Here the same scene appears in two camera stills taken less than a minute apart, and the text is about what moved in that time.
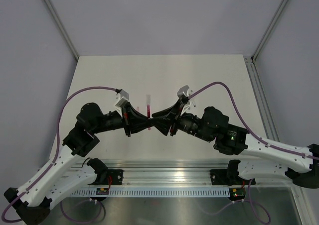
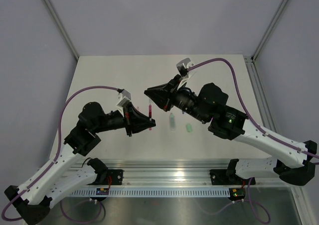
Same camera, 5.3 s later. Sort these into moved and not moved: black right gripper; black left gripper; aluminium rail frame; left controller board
Moved: black right gripper
Not moved: black left gripper; aluminium rail frame; left controller board
